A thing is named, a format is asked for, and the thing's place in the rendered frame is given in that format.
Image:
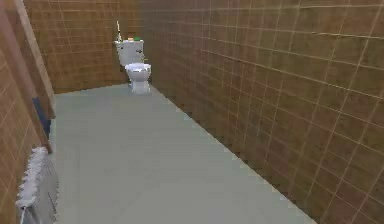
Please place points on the white toilet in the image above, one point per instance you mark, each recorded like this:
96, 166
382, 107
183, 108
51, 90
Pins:
137, 63

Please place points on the green round object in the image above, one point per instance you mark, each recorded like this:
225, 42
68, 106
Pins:
137, 38

